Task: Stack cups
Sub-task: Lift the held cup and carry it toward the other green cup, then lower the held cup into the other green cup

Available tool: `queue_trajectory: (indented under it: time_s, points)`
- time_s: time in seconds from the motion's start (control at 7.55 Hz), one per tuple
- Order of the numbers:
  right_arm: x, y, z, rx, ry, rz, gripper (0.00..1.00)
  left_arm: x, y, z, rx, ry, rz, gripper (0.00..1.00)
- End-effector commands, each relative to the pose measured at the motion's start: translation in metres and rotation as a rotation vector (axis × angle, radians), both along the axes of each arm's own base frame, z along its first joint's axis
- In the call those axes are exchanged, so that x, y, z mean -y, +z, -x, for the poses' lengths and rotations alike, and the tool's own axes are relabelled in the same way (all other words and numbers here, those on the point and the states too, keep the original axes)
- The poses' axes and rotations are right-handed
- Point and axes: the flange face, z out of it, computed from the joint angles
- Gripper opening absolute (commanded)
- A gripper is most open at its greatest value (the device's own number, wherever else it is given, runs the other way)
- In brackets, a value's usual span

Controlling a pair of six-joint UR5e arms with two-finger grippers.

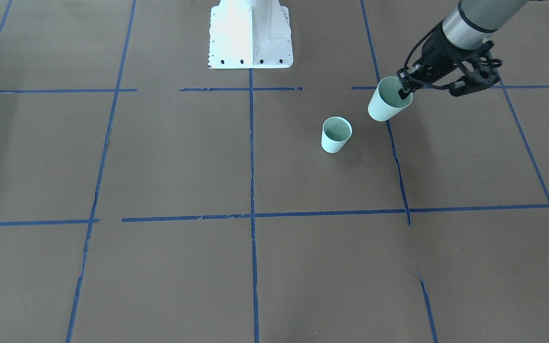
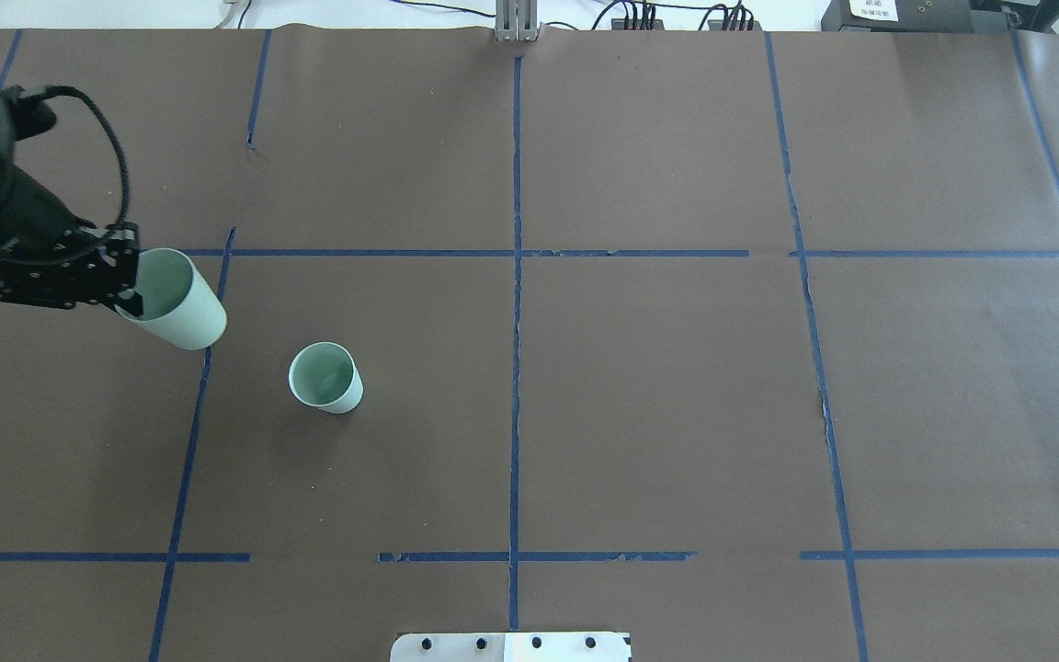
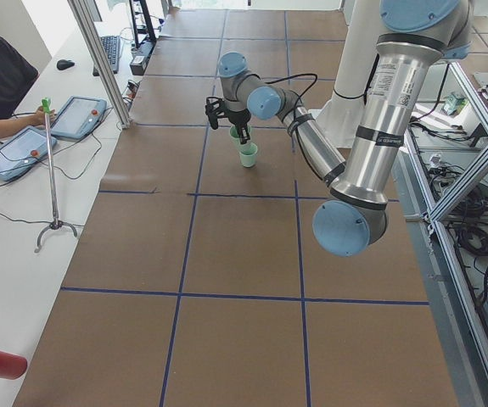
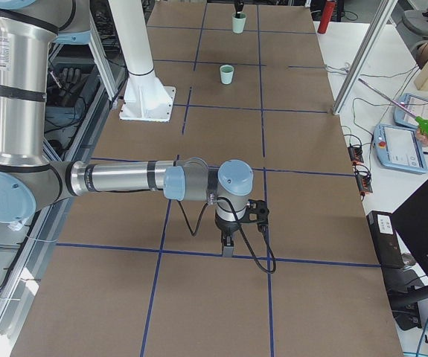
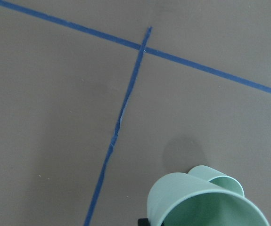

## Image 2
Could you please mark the black power strip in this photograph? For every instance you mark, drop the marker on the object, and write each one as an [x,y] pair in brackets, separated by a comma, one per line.
[638,16]
[735,17]

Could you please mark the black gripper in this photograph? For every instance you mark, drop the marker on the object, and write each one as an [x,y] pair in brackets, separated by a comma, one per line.
[22,218]

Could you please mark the white mounting plate with bolts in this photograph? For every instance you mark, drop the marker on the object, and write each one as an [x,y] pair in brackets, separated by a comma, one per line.
[599,645]

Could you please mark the mint green cup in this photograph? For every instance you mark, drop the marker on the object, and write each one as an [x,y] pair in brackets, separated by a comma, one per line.
[179,305]
[326,377]

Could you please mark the black power strip left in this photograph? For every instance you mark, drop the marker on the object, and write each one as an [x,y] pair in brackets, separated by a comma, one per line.
[638,16]

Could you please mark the blue tape line lengthwise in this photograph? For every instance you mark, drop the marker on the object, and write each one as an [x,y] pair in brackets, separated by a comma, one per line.
[513,550]

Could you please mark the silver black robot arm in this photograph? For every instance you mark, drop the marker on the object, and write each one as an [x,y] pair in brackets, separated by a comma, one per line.
[26,113]

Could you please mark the mint green cup standing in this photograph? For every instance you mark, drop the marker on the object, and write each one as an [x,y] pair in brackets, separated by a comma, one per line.
[326,377]

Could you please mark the black device box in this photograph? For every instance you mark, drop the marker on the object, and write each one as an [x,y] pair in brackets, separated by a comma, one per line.
[978,17]

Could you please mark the aluminium profile post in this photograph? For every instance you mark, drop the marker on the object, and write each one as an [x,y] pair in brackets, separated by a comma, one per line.
[517,21]

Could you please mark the black power strip right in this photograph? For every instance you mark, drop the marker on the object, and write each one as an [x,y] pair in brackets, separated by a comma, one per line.
[735,17]

